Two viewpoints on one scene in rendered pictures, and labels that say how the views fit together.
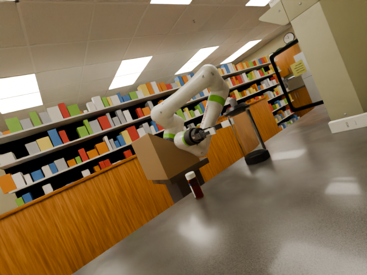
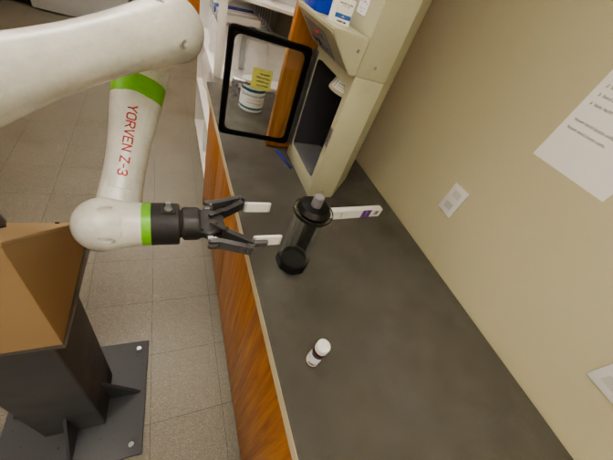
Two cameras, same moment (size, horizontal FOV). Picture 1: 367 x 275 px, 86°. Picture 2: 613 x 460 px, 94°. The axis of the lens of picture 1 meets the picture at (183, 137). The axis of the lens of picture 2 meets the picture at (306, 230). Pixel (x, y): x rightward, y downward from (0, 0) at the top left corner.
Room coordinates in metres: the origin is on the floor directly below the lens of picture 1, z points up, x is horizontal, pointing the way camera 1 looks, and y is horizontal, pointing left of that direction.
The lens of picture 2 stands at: (0.82, 0.36, 1.62)
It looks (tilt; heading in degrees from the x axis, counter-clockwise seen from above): 42 degrees down; 268
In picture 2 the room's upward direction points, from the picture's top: 24 degrees clockwise
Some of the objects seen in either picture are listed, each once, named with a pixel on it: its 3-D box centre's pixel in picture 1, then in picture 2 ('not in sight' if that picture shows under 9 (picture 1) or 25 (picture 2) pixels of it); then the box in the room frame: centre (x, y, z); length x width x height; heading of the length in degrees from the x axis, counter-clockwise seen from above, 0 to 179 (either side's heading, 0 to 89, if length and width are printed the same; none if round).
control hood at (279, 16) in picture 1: (290, 19); (325, 36); (0.96, -0.71, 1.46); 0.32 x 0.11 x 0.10; 123
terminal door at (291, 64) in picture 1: (302, 74); (262, 92); (1.15, -0.79, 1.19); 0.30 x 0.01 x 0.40; 26
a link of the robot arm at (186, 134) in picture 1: (193, 136); (167, 222); (1.09, -0.05, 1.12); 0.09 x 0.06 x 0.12; 123
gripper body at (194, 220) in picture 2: (201, 133); (202, 223); (1.03, -0.09, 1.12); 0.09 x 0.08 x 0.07; 33
